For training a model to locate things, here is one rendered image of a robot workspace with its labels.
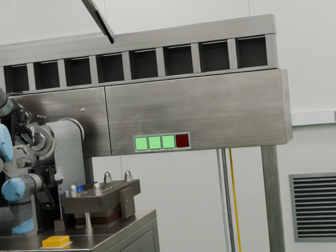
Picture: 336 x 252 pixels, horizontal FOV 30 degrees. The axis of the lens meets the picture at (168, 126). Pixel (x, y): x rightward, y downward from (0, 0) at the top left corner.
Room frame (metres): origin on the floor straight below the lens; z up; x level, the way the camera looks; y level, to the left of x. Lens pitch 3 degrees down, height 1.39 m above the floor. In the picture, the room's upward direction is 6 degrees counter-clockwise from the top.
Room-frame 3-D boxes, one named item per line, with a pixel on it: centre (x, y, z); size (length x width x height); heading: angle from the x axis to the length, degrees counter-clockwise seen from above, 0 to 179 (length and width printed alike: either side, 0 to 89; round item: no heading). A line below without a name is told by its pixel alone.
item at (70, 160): (2.52, 0.41, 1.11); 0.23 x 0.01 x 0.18; 162
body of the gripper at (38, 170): (2.29, 0.48, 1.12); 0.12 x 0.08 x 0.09; 162
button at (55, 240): (2.15, 0.42, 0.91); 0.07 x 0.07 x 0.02; 72
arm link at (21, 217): (2.14, 0.55, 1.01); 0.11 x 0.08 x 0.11; 87
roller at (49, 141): (2.53, 0.47, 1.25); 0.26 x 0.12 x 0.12; 162
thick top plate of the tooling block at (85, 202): (2.51, 0.28, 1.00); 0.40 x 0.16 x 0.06; 162
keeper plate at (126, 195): (2.50, 0.19, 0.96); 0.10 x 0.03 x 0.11; 162
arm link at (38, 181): (2.21, 0.51, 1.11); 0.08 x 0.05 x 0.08; 72
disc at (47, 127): (2.42, 0.50, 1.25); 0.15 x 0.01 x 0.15; 72
